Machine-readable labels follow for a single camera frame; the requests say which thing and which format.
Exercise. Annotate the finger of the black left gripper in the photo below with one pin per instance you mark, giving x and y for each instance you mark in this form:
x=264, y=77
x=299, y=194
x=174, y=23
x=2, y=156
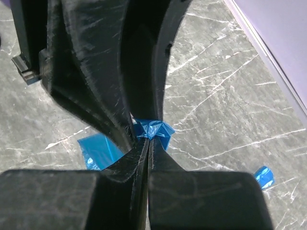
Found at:
x=150, y=29
x=80, y=66

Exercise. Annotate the blue detached trash bag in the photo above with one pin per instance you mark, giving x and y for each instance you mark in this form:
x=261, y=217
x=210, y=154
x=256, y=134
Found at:
x=99, y=152

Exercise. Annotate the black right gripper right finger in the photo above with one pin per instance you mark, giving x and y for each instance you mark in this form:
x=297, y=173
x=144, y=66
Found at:
x=202, y=200

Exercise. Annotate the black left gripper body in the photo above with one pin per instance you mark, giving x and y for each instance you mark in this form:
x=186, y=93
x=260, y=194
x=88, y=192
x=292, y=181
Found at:
x=30, y=20

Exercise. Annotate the aluminium rail frame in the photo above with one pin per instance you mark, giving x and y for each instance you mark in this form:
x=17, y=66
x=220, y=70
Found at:
x=278, y=31

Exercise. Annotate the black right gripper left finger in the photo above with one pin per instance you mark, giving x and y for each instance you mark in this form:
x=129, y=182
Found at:
x=112, y=199

